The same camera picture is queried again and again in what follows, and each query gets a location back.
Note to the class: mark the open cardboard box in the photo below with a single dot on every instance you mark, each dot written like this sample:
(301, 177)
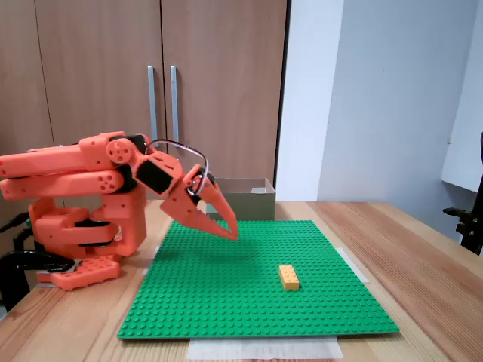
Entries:
(253, 205)

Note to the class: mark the green lego baseplate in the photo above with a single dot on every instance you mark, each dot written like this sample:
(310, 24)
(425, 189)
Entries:
(245, 301)

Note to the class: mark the yellow lego brick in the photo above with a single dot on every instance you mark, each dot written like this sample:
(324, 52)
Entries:
(290, 278)

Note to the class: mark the masking tape strip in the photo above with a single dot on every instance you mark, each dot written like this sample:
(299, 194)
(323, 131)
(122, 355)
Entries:
(264, 348)
(151, 262)
(354, 265)

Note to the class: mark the black table clamp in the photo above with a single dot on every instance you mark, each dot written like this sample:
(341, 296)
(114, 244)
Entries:
(34, 258)

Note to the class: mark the brown wooden cabinet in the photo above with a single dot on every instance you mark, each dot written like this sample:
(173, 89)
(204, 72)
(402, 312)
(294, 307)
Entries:
(94, 56)

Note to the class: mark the black stand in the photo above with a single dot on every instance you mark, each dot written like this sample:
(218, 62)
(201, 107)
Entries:
(471, 230)

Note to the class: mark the white board panel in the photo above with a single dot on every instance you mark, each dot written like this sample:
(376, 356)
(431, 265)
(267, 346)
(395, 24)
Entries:
(468, 113)

